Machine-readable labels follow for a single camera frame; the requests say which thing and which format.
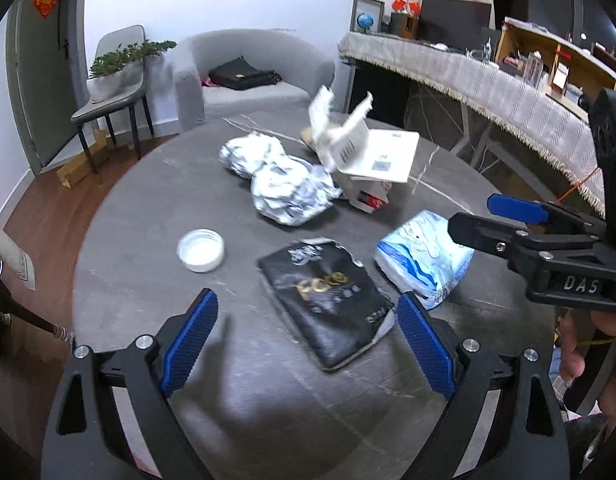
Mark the clear glass jar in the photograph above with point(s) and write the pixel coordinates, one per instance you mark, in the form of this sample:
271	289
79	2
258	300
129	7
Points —
533	70

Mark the wooden shelf box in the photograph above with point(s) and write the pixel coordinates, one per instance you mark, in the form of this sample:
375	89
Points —
513	42

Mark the fringed patterned tablecloth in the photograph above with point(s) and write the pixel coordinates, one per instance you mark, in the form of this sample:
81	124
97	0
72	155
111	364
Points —
488	85

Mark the grey armchair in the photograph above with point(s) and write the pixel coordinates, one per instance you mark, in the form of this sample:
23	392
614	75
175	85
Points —
268	97

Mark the white plastic lid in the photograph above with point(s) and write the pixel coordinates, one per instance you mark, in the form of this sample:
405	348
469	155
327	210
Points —
200	252

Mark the dark cylindrical container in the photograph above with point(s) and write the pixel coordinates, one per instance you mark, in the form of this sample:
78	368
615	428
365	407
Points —
402	26

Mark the grey door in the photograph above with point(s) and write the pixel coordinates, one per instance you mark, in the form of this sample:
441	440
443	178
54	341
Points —
42	85

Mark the person's right hand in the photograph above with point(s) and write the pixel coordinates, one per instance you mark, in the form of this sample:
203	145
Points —
570	350

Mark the potted plant white pot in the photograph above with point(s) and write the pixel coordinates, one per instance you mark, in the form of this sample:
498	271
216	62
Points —
157	47
112	82

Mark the red white carton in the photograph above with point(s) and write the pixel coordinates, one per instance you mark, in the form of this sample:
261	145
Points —
370	200

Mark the picture frame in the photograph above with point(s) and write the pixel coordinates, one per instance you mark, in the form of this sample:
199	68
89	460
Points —
375	5

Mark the red door decoration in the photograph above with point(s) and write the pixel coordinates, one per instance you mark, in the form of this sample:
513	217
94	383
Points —
44	2

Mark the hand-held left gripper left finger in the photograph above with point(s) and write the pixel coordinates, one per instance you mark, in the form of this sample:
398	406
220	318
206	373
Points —
192	340

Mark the red paper decoration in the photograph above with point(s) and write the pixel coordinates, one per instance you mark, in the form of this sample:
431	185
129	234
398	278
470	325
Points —
405	6

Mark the white paper box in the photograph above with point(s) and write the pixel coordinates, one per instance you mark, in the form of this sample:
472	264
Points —
390	152

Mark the large crumpled foil ball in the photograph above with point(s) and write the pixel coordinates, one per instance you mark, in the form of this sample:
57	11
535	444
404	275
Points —
288	190

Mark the beige tablecloth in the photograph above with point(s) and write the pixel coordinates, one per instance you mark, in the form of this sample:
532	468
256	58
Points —
10	255

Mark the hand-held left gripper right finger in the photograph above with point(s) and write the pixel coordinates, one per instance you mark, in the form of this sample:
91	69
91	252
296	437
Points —
428	345

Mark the grey dining chair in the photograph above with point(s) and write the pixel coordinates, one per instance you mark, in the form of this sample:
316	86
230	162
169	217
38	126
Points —
120	40

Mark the small blue globe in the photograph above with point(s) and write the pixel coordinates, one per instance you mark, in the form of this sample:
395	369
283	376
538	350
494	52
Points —
365	21

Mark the black snack bag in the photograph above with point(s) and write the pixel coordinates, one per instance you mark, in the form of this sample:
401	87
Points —
328	305

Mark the black monitor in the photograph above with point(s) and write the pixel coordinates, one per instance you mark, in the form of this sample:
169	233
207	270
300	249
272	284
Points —
455	25

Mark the blue white tissue pack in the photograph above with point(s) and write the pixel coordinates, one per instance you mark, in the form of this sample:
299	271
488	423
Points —
423	255

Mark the torn white paper packaging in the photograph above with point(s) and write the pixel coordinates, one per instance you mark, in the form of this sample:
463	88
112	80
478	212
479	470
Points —
333	132

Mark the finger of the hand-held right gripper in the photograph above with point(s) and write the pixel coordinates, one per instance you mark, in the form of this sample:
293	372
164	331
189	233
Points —
518	208
480	237

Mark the flat cardboard box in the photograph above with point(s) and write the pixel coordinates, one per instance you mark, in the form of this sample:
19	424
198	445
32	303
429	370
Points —
77	167

